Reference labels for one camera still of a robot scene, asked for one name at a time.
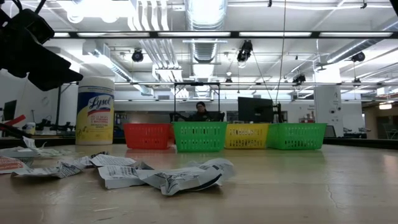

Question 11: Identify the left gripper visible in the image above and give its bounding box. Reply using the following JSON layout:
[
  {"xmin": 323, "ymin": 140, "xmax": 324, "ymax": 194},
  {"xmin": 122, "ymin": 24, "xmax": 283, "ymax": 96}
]
[{"xmin": 0, "ymin": 7, "xmax": 84, "ymax": 92}]

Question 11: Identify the Lysol wipes canister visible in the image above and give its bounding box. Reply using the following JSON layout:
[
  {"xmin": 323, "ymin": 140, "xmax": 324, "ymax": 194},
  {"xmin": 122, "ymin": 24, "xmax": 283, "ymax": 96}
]
[{"xmin": 75, "ymin": 76, "xmax": 116, "ymax": 146}]

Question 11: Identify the small black monitor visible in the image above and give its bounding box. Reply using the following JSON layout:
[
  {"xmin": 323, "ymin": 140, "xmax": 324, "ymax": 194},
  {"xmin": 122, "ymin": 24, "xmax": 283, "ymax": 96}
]
[{"xmin": 2, "ymin": 99, "xmax": 18, "ymax": 122}]

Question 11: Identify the red flat object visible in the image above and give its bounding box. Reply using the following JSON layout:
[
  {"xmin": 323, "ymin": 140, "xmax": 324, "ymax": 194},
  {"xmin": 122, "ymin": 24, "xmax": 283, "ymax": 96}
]
[{"xmin": 2, "ymin": 114, "xmax": 26, "ymax": 127}]

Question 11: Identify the red white packet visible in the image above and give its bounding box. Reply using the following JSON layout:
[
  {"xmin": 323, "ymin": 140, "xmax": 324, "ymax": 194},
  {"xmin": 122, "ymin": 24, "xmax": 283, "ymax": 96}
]
[{"xmin": 0, "ymin": 155, "xmax": 30, "ymax": 175}]

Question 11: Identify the red plastic basket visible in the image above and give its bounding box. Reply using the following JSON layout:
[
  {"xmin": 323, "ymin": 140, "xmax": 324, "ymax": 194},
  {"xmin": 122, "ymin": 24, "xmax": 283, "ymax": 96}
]
[{"xmin": 123, "ymin": 123, "xmax": 175, "ymax": 150}]

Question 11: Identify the person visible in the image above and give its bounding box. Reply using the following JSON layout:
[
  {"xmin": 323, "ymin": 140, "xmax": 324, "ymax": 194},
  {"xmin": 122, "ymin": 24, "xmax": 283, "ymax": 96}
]
[{"xmin": 186, "ymin": 101, "xmax": 216, "ymax": 123}]

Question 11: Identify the green plastic basket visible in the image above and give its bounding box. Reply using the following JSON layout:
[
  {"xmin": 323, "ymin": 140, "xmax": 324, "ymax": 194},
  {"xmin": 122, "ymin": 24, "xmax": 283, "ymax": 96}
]
[
  {"xmin": 172, "ymin": 121, "xmax": 228, "ymax": 152},
  {"xmin": 266, "ymin": 123, "xmax": 327, "ymax": 151}
]

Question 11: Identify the yellow plastic basket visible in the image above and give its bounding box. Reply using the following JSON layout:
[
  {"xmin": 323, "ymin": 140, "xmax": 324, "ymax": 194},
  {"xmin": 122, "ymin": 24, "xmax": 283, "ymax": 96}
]
[{"xmin": 224, "ymin": 123, "xmax": 270, "ymax": 150}]

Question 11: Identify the black computer monitor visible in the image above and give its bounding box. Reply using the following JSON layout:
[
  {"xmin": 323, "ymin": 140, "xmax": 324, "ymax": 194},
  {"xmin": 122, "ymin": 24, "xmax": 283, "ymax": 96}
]
[{"xmin": 238, "ymin": 96, "xmax": 275, "ymax": 124}]

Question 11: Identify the white column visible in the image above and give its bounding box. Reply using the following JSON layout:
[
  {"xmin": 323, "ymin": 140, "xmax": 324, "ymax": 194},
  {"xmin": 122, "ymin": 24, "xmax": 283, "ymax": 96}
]
[{"xmin": 313, "ymin": 85, "xmax": 345, "ymax": 138}]

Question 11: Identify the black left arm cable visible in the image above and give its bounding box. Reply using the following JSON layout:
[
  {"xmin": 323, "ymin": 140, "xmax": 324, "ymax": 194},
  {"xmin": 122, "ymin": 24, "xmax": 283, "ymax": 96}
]
[{"xmin": 11, "ymin": 0, "xmax": 47, "ymax": 14}]

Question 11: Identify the black ceiling camera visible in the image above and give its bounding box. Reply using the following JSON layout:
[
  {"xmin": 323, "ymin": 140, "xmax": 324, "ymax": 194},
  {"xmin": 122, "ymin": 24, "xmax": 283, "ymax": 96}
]
[{"xmin": 131, "ymin": 48, "xmax": 144, "ymax": 63}]

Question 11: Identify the black background frame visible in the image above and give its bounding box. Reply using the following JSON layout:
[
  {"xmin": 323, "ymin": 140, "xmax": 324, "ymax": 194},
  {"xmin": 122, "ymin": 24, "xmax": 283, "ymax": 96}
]
[{"xmin": 173, "ymin": 82, "xmax": 221, "ymax": 123}]

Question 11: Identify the black overhead camera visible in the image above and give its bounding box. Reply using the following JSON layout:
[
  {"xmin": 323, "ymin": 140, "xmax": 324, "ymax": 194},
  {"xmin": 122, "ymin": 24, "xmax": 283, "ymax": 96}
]
[{"xmin": 236, "ymin": 39, "xmax": 254, "ymax": 63}]

